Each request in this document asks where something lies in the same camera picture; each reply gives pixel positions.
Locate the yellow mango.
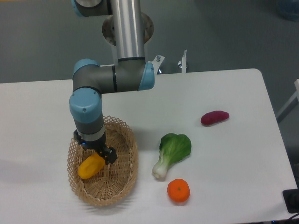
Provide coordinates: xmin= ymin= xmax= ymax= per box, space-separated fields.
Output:
xmin=78 ymin=153 xmax=106 ymax=179

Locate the green bok choy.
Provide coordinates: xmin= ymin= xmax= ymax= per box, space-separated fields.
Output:
xmin=152 ymin=133 xmax=192 ymax=180

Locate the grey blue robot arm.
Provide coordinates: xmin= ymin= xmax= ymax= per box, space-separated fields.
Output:
xmin=69 ymin=0 xmax=155 ymax=164

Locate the purple sweet potato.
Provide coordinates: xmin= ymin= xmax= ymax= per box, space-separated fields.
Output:
xmin=200 ymin=111 xmax=230 ymax=126

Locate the black device at edge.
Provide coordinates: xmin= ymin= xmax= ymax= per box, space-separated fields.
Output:
xmin=282 ymin=189 xmax=299 ymax=214

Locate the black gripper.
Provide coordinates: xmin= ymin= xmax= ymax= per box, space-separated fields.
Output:
xmin=73 ymin=130 xmax=117 ymax=165

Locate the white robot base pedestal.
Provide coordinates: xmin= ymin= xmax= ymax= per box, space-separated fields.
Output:
xmin=111 ymin=44 xmax=119 ymax=65

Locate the white table leg right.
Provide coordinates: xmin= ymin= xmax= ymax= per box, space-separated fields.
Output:
xmin=276 ymin=79 xmax=299 ymax=124

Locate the woven wicker basket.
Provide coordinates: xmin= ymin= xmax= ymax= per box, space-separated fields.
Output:
xmin=67 ymin=116 xmax=138 ymax=206

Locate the orange tangerine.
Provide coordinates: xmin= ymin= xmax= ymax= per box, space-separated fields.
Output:
xmin=167 ymin=179 xmax=191 ymax=203

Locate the white metal frame bracket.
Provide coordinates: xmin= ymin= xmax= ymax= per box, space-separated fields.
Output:
xmin=101 ymin=49 xmax=188 ymax=75

